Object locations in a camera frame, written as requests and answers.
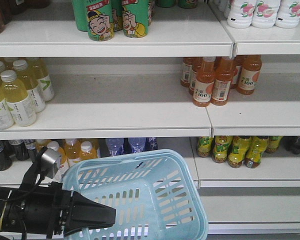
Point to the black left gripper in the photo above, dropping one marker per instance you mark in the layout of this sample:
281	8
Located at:
72	212

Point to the light blue plastic basket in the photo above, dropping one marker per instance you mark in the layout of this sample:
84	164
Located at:
152	192

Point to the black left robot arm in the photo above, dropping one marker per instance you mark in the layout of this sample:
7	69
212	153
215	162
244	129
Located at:
25	211

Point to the orange juice bottle white label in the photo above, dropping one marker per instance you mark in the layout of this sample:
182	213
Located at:
72	149
40	143
64	165
87	151

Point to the blue sports drink bottle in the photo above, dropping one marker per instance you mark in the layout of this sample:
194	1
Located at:
151	144
137	144
115	146

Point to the yellow lemon tea bottle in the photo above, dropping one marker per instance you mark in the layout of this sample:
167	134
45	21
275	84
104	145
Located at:
239	147
204	146
220	149
257	148
273	144

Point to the orange C100 drink bottle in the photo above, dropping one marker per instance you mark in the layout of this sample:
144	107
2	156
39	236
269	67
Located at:
249	74
223	77
204	83

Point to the green cartoon drink can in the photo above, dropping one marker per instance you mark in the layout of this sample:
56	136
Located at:
99	20
135	18

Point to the plastic cola bottle red label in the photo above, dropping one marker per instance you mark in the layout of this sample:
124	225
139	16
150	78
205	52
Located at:
292	144

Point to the white peach drink bottle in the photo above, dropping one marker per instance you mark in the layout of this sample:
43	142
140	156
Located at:
265	13
288	15
241	13

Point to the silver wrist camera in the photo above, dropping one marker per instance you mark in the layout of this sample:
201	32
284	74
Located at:
49	161

